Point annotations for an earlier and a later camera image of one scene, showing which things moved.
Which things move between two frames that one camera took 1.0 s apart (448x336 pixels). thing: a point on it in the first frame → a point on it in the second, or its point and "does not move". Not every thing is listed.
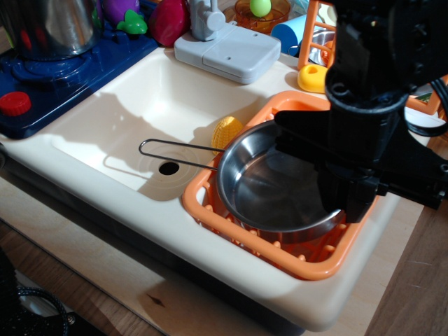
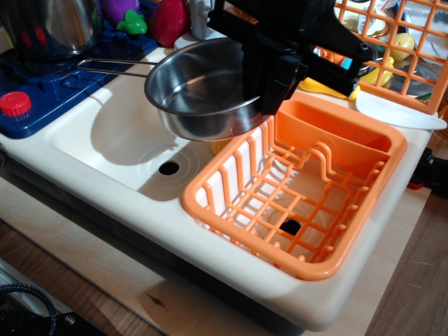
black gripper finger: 333,184 → 260,64
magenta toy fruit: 169,21 does not move
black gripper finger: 361,192 → 287,71
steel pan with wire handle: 267,187 → 199,92
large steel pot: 51,30 does not move
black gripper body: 357,154 → 309,33
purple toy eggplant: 125,14 does not move
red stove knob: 15,103 does not move
